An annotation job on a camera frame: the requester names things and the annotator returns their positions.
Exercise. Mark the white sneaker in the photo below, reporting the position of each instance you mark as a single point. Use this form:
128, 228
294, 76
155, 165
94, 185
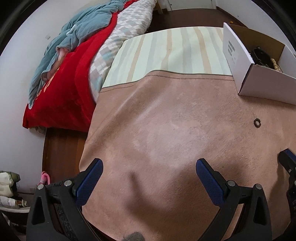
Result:
13, 205

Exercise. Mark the red floral blanket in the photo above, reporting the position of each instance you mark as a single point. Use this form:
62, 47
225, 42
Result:
69, 92

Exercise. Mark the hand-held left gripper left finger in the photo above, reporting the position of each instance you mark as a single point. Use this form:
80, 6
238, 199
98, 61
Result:
90, 183

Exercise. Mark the pink and striped tablecloth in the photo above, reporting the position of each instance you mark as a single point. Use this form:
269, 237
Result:
173, 115

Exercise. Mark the white cardboard box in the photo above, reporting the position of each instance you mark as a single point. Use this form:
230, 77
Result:
240, 67

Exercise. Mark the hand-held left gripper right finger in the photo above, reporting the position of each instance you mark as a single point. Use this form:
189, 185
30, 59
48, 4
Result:
208, 182

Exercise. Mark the white door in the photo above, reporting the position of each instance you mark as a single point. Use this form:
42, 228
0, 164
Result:
187, 4

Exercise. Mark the blue quilt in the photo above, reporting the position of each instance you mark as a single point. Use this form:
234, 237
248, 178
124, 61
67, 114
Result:
92, 20

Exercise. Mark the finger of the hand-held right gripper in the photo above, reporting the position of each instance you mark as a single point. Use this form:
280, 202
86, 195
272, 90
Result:
288, 161

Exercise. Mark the checkered bed sheet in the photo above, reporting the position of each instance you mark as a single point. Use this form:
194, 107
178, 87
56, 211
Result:
129, 23

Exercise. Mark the white padded cloth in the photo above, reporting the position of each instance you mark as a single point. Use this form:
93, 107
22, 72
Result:
8, 183

